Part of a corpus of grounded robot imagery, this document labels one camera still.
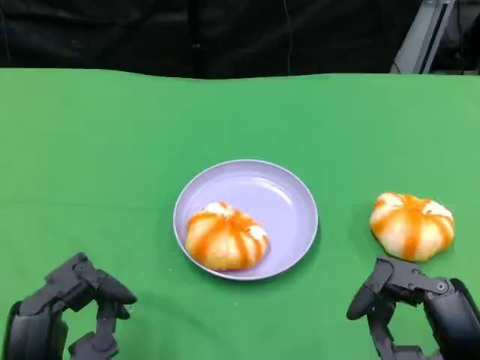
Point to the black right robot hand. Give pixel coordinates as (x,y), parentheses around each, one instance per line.
(446,318)

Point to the orange and white bread roll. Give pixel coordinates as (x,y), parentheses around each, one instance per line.
(225,240)
(412,228)

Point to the green table cloth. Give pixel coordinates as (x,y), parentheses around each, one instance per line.
(112,150)

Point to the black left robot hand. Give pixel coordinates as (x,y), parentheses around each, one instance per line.
(33,322)

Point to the black backdrop curtain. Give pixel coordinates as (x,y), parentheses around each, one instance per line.
(150,33)

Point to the grey metal frame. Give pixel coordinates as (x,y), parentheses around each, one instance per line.
(423,37)

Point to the lilac plate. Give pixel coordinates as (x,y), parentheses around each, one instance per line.
(270,210)

